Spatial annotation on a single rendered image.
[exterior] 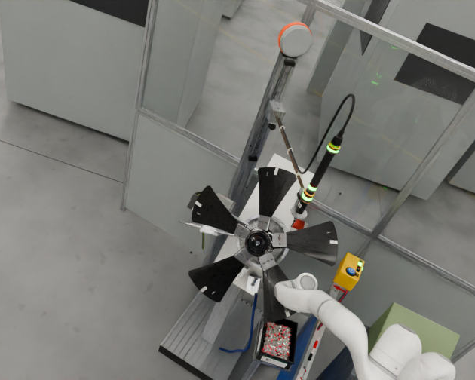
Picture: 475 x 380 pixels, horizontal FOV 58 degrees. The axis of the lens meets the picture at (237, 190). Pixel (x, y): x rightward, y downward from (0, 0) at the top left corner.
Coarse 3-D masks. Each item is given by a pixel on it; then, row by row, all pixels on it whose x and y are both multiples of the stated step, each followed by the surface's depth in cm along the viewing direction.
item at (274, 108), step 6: (270, 102) 216; (276, 102) 218; (270, 108) 215; (276, 108) 213; (282, 108) 215; (270, 114) 214; (276, 114) 213; (282, 114) 213; (270, 120) 215; (276, 120) 215; (282, 120) 216
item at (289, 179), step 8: (264, 168) 202; (272, 168) 199; (280, 168) 196; (264, 176) 202; (272, 176) 198; (280, 176) 195; (288, 176) 193; (264, 184) 201; (272, 184) 197; (280, 184) 194; (288, 184) 192; (264, 192) 201; (272, 192) 196; (280, 192) 193; (264, 200) 200; (272, 200) 195; (280, 200) 192; (264, 208) 198; (272, 208) 194
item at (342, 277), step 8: (352, 256) 224; (344, 264) 218; (352, 264) 220; (336, 272) 223; (344, 272) 214; (360, 272) 217; (336, 280) 218; (344, 280) 216; (352, 280) 214; (352, 288) 216
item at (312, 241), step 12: (312, 228) 199; (324, 228) 198; (288, 240) 195; (300, 240) 194; (312, 240) 194; (324, 240) 193; (336, 240) 193; (300, 252) 190; (312, 252) 190; (324, 252) 190; (336, 252) 190
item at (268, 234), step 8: (256, 232) 191; (264, 232) 191; (272, 232) 203; (248, 240) 192; (256, 240) 192; (264, 240) 191; (248, 248) 192; (256, 248) 191; (264, 248) 191; (272, 248) 201; (256, 256) 202
